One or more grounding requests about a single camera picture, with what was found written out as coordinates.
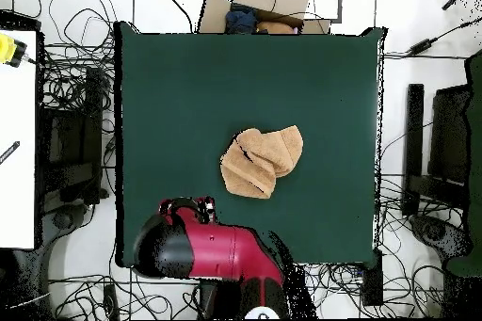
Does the black cable tangle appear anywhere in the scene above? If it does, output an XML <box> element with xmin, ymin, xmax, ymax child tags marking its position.
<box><xmin>37</xmin><ymin>0</ymin><xmax>119</xmax><ymax>137</ymax></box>
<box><xmin>48</xmin><ymin>273</ymin><xmax>201</xmax><ymax>321</ymax></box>
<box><xmin>302</xmin><ymin>175</ymin><xmax>470</xmax><ymax>320</ymax></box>

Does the black equipment rack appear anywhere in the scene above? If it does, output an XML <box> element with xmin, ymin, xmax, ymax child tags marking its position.
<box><xmin>39</xmin><ymin>66</ymin><xmax>110</xmax><ymax>207</ymax></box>

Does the black power adapter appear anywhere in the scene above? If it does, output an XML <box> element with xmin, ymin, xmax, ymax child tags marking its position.
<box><xmin>406</xmin><ymin>36</ymin><xmax>440</xmax><ymax>56</ymax></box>

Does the black small box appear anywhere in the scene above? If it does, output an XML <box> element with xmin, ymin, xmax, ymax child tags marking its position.
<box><xmin>360</xmin><ymin>249</ymin><xmax>384</xmax><ymax>307</ymax></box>

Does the black pen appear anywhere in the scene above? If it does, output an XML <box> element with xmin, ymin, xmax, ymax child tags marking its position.
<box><xmin>0</xmin><ymin>140</ymin><xmax>21</xmax><ymax>166</ymax></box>

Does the black upright bar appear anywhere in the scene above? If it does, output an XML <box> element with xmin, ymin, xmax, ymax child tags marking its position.
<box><xmin>401</xmin><ymin>83</ymin><xmax>426</xmax><ymax>217</ymax></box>

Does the black power strip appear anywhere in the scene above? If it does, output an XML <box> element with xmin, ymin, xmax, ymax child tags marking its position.
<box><xmin>102</xmin><ymin>283</ymin><xmax>121</xmax><ymax>321</ymax></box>

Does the black metal stand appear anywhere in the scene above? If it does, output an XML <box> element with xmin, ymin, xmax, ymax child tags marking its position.
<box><xmin>196</xmin><ymin>279</ymin><xmax>223</xmax><ymax>320</ymax></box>

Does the tan terry towel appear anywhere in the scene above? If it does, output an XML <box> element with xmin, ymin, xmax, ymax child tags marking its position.
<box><xmin>219</xmin><ymin>124</ymin><xmax>305</xmax><ymax>201</ymax></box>

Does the black flat box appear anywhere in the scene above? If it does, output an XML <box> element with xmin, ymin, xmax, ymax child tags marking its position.
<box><xmin>0</xmin><ymin>9</ymin><xmax>42</xmax><ymax>32</ymax></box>

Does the white desk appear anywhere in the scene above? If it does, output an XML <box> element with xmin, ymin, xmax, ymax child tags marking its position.
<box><xmin>0</xmin><ymin>28</ymin><xmax>39</xmax><ymax>250</ymax></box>

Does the grey pedestal foot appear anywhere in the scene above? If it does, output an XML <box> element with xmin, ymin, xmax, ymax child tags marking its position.
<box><xmin>40</xmin><ymin>201</ymin><xmax>95</xmax><ymax>247</ymax></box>
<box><xmin>408</xmin><ymin>213</ymin><xmax>472</xmax><ymax>262</ymax></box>

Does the orange cloth item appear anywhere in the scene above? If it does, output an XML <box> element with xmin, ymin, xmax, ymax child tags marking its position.
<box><xmin>256</xmin><ymin>20</ymin><xmax>297</xmax><ymax>35</ymax></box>

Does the dark blue garment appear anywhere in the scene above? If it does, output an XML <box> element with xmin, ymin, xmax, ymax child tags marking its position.
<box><xmin>224</xmin><ymin>4</ymin><xmax>259</xmax><ymax>35</ymax></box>

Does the yellow and black tool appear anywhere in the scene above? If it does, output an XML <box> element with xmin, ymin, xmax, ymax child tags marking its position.
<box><xmin>0</xmin><ymin>32</ymin><xmax>29</xmax><ymax>69</ymax></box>

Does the dark green fabric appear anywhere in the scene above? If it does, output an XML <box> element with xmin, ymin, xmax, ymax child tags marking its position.
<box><xmin>445</xmin><ymin>49</ymin><xmax>482</xmax><ymax>279</ymax></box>

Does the dark green table cloth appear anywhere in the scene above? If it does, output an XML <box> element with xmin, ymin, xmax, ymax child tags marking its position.
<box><xmin>113</xmin><ymin>21</ymin><xmax>389</xmax><ymax>268</ymax></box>

